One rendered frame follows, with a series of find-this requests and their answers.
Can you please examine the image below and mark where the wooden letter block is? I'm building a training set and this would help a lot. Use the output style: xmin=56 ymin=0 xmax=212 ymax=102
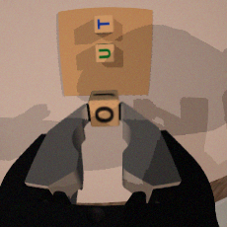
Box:
xmin=88 ymin=90 xmax=119 ymax=127
xmin=95 ymin=43 xmax=114 ymax=63
xmin=94 ymin=15 xmax=114 ymax=34

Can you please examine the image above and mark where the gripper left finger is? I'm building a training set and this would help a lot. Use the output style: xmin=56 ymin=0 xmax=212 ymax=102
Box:
xmin=0 ymin=104 xmax=91 ymax=225

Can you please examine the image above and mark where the tan mat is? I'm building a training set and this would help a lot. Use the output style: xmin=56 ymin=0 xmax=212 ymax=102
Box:
xmin=58 ymin=7 xmax=152 ymax=96

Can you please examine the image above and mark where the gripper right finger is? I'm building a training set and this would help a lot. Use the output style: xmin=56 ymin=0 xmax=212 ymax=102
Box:
xmin=118 ymin=102 xmax=219 ymax=227

